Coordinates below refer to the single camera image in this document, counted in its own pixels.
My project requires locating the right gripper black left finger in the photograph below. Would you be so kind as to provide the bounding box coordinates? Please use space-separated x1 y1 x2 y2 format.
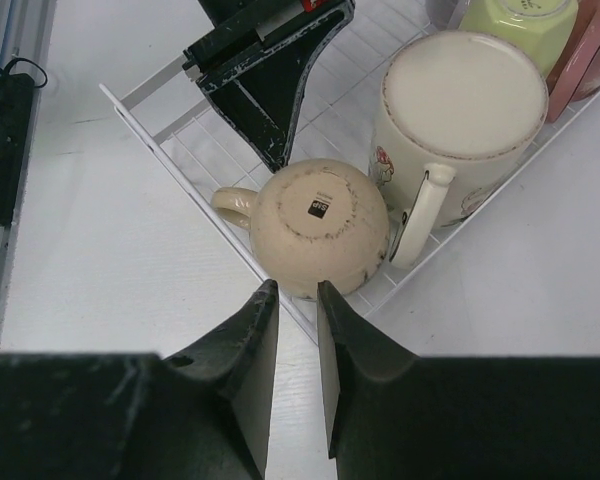
0 280 279 479

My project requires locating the green-inside patterned mug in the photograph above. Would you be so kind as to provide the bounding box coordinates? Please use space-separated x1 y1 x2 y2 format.
368 30 548 269

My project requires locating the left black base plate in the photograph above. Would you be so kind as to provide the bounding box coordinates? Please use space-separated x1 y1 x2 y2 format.
0 73 34 226

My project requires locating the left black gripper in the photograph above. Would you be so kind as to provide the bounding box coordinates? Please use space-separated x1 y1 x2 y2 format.
182 0 355 173

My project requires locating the beige stoneware mug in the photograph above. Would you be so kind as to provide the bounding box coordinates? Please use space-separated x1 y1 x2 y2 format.
211 158 390 299

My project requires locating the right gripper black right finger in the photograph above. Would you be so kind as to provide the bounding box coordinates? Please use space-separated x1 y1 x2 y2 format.
317 281 600 479

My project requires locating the pale yellow mug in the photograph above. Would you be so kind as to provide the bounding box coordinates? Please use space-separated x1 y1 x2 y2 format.
459 0 579 78

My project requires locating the aluminium mounting rail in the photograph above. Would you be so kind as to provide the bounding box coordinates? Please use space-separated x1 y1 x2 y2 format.
0 1 56 327

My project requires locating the pink patterned mug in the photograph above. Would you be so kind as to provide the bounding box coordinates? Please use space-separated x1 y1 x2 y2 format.
546 1 600 123

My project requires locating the clear acrylic dish rack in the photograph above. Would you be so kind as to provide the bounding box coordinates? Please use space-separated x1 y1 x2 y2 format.
113 26 600 355

